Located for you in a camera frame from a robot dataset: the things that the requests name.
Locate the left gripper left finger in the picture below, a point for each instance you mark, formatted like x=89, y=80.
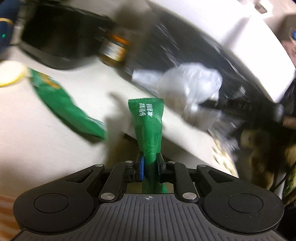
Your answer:
x=134, y=171

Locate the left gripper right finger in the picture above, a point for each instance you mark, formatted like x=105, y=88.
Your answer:
x=165, y=170

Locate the small green snack wrapper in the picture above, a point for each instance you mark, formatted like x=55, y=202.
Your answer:
x=147, y=122

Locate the long green snack wrapper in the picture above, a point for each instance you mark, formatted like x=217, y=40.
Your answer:
x=61, y=104

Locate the clear plastic bag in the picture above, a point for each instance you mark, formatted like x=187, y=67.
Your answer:
x=183, y=89

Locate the black microwave oven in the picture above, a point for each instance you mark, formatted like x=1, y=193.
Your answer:
x=168, y=42

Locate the garlic cloves in bag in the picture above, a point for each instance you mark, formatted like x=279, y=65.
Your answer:
x=224, y=149

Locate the white styrofoam box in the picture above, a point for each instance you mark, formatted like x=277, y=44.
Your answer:
x=244, y=36

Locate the sauce jar orange lid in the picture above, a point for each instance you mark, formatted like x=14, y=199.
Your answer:
x=113, y=50

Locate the pink striped towel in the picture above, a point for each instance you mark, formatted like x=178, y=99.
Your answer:
x=8, y=224

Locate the yellow rimmed scrub pad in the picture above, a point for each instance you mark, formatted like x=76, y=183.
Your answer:
x=11, y=72

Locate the blue small rice cooker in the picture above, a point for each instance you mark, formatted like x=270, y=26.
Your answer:
x=8, y=14

